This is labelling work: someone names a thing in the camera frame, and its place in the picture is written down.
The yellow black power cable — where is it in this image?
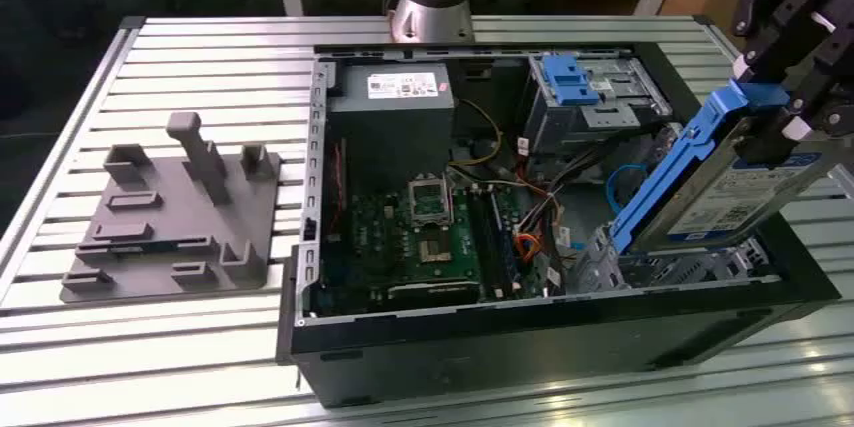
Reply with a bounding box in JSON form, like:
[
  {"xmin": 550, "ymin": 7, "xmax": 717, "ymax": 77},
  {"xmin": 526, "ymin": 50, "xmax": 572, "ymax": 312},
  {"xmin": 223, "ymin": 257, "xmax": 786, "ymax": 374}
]
[{"xmin": 450, "ymin": 99, "xmax": 509, "ymax": 168}]

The blue disk wire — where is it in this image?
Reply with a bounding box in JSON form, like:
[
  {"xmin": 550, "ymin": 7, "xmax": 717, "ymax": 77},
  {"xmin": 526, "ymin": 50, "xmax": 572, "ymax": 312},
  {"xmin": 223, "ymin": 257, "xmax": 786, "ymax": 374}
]
[{"xmin": 605, "ymin": 162, "xmax": 653, "ymax": 218}]

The black open PC case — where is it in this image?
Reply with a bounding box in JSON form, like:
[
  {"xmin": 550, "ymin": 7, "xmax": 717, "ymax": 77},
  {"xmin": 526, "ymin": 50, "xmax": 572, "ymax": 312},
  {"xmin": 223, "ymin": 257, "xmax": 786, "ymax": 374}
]
[{"xmin": 277, "ymin": 41, "xmax": 843, "ymax": 408}]

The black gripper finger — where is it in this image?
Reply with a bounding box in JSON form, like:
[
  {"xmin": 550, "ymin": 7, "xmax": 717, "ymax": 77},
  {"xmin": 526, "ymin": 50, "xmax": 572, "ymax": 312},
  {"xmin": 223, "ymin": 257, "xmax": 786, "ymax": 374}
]
[
  {"xmin": 730, "ymin": 0, "xmax": 854, "ymax": 87},
  {"xmin": 736, "ymin": 0, "xmax": 854, "ymax": 169}
]

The black graphics card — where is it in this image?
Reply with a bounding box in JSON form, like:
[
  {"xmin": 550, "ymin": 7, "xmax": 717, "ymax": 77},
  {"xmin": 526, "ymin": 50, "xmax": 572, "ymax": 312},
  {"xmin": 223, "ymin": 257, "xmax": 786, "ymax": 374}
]
[{"xmin": 386, "ymin": 280, "xmax": 482, "ymax": 306}]

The hard disk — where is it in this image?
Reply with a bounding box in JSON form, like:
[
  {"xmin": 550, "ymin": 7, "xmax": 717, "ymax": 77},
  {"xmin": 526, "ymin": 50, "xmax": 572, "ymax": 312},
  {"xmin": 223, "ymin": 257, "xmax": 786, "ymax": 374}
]
[{"xmin": 610, "ymin": 79, "xmax": 840, "ymax": 256}]

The blue plastic drive bracket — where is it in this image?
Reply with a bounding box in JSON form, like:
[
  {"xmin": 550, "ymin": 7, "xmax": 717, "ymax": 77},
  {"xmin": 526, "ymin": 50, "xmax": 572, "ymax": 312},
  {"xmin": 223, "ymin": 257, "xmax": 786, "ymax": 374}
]
[{"xmin": 541, "ymin": 54, "xmax": 601, "ymax": 106}]

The black RAM slot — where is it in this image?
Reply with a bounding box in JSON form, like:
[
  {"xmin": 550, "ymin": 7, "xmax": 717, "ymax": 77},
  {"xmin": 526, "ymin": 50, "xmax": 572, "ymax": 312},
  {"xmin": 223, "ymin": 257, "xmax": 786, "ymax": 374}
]
[
  {"xmin": 485, "ymin": 182, "xmax": 526, "ymax": 293},
  {"xmin": 466, "ymin": 182, "xmax": 508, "ymax": 298}
]

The orange red wire bundle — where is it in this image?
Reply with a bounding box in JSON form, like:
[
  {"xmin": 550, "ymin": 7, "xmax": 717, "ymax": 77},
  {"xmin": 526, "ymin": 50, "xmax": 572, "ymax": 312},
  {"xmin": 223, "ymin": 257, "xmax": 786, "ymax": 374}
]
[{"xmin": 513, "ymin": 231, "xmax": 546, "ymax": 268}]

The green motherboard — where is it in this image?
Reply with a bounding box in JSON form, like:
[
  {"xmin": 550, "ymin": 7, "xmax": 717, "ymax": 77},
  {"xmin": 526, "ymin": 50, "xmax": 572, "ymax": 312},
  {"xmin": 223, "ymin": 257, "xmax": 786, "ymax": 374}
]
[{"xmin": 319, "ymin": 166, "xmax": 556, "ymax": 306}]

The black power supply unit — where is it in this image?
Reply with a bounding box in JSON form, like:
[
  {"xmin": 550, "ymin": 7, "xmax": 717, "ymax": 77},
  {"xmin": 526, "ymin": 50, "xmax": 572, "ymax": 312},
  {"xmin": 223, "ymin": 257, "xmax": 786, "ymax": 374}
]
[{"xmin": 326, "ymin": 62, "xmax": 460, "ymax": 183}]

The grey metal disk bay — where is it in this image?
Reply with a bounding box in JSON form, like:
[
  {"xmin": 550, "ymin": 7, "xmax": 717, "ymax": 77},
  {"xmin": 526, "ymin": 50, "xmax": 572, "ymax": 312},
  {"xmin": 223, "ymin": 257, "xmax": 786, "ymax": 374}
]
[{"xmin": 574, "ymin": 224, "xmax": 769, "ymax": 293}]

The grey parts rack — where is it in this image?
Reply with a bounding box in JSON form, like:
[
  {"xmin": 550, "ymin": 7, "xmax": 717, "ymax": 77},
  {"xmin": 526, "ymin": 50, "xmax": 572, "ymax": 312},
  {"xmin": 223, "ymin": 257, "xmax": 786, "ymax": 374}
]
[{"xmin": 59, "ymin": 111, "xmax": 286, "ymax": 304}]

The black cable bundle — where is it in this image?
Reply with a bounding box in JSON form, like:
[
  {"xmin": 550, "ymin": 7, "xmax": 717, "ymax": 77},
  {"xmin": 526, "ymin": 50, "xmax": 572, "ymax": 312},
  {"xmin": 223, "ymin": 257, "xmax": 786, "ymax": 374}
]
[{"xmin": 520, "ymin": 124, "xmax": 669, "ymax": 228}]

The CPU socket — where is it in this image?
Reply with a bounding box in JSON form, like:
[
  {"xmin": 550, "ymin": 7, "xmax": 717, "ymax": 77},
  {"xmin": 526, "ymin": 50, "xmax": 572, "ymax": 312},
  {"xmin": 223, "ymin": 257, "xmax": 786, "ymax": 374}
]
[{"xmin": 408, "ymin": 172, "xmax": 457, "ymax": 229}]

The metal socket cover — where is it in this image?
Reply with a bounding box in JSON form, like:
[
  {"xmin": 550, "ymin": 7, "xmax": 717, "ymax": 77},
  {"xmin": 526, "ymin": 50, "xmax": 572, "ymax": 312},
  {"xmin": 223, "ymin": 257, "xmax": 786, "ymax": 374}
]
[{"xmin": 417, "ymin": 230, "xmax": 457, "ymax": 266}]

